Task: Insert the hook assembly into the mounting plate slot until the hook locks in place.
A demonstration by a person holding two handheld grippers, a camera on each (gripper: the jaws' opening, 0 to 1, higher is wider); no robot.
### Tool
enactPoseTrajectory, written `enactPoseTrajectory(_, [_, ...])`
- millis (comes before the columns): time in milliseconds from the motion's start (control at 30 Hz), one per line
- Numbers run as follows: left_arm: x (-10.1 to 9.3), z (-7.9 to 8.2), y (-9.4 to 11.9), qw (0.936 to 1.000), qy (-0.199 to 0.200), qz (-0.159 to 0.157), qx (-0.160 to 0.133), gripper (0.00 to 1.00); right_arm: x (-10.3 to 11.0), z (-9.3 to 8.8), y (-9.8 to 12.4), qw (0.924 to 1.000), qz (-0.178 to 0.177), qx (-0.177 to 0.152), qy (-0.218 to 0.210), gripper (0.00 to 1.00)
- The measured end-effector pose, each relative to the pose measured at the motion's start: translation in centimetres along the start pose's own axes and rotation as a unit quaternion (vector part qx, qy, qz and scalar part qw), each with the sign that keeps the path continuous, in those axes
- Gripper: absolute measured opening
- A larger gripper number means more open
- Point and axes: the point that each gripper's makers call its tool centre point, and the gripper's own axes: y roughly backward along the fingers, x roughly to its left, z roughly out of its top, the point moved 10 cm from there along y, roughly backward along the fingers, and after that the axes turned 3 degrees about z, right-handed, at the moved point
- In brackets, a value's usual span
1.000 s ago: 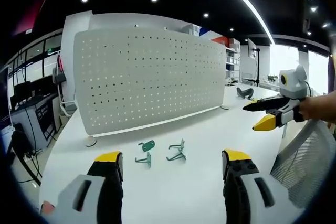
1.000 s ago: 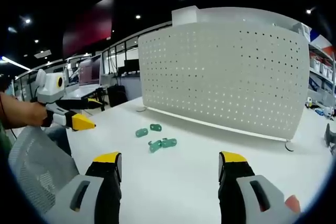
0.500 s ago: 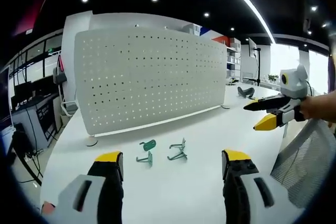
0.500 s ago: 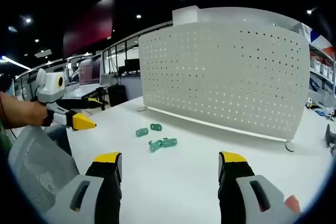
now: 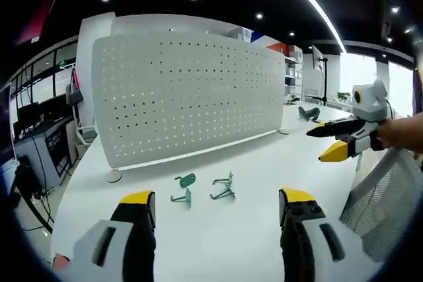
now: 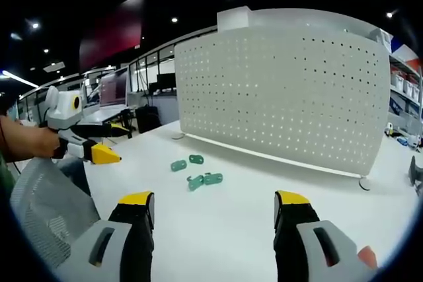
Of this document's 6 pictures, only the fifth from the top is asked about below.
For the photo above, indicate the person's left hand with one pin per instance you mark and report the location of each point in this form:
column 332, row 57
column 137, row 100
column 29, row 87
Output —
column 61, row 262

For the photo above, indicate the green hook assembly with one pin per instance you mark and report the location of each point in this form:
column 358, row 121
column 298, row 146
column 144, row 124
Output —
column 187, row 197

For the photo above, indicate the dark desk with monitor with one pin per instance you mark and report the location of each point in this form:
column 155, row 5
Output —
column 43, row 143

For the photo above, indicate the white perforated mounting plate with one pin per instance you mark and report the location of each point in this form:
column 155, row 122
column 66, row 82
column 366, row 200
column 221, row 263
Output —
column 185, row 97

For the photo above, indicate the black curved handset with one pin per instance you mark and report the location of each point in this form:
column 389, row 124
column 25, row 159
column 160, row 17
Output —
column 309, row 112

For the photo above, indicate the green potted plant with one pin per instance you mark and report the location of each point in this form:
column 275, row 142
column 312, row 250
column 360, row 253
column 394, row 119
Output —
column 343, row 96

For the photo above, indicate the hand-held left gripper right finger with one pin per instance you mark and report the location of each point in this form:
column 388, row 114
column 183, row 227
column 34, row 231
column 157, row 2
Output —
column 307, row 229

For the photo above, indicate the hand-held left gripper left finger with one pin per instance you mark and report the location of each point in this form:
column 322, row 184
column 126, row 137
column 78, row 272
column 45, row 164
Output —
column 132, row 229

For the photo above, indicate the person's right hand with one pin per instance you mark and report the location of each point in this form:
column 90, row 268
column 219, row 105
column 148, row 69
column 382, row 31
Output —
column 401, row 133

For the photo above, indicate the green hook with oval plate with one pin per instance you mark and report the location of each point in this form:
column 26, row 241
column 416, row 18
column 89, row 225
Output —
column 187, row 180

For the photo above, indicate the grey hook assembly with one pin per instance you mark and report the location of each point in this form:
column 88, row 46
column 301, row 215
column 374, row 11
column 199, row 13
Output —
column 228, row 179

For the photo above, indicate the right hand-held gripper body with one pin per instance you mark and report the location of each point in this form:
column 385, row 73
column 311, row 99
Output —
column 368, row 103

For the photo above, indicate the white shelving with boxes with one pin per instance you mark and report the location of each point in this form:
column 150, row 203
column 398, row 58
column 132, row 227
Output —
column 293, row 72

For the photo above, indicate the long ceiling light strip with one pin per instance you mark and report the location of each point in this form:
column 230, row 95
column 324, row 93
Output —
column 317, row 8

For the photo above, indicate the round white plate foot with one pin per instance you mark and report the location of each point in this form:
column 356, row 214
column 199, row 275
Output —
column 283, row 131
column 114, row 177

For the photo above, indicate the grey mesh chair back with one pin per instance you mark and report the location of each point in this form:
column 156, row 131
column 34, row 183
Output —
column 386, row 202

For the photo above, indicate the black tripod stand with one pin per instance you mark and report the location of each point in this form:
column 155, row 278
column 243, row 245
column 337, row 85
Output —
column 326, row 80

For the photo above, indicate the grey office chair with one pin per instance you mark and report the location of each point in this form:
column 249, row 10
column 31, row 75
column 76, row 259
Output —
column 74, row 97

